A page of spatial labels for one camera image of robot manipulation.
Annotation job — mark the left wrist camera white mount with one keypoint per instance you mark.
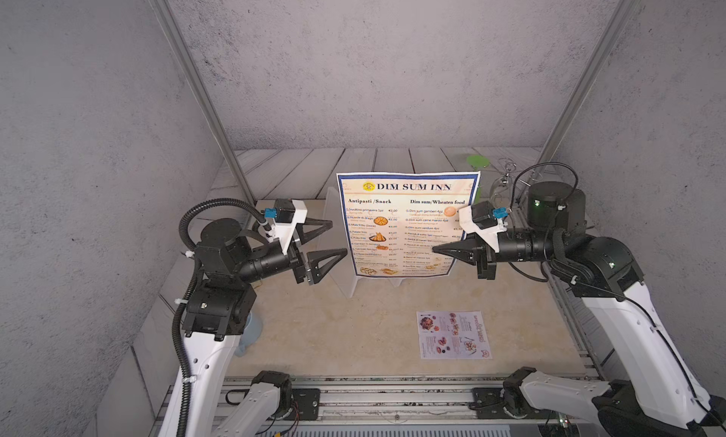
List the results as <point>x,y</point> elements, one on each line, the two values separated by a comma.
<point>282,221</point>

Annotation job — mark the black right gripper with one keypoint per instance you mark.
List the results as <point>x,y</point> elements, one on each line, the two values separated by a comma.
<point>477,253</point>

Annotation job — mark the small pink food menu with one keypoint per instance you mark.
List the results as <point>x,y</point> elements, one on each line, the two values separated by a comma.
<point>453,335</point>

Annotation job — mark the Dim Sum Inn blue-bordered menu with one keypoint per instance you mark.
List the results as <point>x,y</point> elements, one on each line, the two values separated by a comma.
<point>392,220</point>

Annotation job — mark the aluminium left corner post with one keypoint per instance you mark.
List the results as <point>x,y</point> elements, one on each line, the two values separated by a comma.
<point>183,56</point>

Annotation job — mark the silver wire glass holder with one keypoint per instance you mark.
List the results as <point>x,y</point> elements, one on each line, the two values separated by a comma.
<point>503,187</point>

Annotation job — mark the light blue cup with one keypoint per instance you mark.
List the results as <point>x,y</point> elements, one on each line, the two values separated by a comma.
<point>251,334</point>

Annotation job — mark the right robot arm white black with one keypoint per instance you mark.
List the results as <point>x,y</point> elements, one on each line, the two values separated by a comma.
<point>660,396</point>

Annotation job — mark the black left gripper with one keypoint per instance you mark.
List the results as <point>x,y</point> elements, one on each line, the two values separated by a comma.
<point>302,270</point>

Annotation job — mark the green plastic wine glass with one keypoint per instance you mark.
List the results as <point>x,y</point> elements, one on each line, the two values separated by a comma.
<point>480,164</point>

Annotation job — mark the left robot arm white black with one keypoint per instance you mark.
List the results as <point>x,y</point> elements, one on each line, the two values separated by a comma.
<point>215,311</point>

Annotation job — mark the aluminium corner post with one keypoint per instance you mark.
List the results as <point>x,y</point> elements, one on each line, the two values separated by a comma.
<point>623,11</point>
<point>183,56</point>

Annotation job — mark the small frosted acrylic menu rack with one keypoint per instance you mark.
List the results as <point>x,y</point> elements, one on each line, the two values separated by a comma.
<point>397,281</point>

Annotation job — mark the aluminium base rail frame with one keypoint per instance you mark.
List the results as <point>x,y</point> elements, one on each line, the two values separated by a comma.
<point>411,406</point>

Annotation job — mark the aluminium right corner post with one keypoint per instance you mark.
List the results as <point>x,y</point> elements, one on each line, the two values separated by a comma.
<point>623,11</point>

